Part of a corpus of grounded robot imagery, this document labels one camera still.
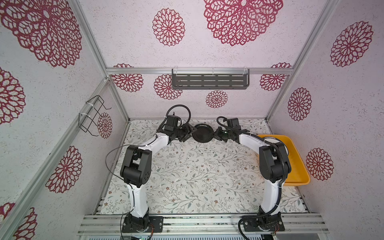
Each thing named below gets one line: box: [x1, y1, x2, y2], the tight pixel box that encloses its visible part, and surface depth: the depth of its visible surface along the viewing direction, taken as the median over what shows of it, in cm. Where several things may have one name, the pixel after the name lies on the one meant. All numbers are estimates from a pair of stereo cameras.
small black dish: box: [191, 123, 214, 143], surface depth 100 cm
